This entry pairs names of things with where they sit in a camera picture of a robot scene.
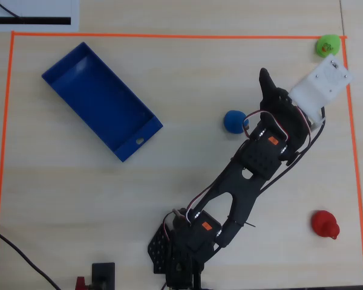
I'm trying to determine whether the blue rubber duck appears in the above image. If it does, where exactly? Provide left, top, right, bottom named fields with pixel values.
left=223, top=110, right=249, bottom=135

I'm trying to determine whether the blue plastic box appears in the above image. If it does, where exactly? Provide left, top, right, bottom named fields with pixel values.
left=41, top=41, right=164, bottom=163

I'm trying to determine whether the thin black cable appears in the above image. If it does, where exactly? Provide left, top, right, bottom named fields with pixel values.
left=0, top=0, right=22, bottom=19

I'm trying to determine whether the green rubber duck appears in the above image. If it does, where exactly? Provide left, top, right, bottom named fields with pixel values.
left=316, top=34, right=341, bottom=58

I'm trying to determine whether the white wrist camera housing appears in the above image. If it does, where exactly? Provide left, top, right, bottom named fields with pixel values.
left=288, top=53, right=354, bottom=131

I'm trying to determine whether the red rubber duck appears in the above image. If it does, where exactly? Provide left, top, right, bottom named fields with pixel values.
left=310, top=210, right=341, bottom=240

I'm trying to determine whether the orange tape rectangle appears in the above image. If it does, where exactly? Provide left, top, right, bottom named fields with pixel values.
left=0, top=31, right=363, bottom=286

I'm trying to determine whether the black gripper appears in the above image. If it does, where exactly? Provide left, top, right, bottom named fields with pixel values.
left=258, top=67, right=311, bottom=166

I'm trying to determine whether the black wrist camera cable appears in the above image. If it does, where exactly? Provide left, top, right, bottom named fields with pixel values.
left=257, top=105, right=327, bottom=195

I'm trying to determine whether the long black cable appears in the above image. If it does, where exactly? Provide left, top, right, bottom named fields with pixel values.
left=0, top=224, right=62, bottom=290

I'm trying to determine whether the black camera stand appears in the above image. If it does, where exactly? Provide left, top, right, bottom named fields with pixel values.
left=91, top=262, right=116, bottom=290

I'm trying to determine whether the white paper with black bar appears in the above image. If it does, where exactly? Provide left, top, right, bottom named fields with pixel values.
left=0, top=0, right=80, bottom=31

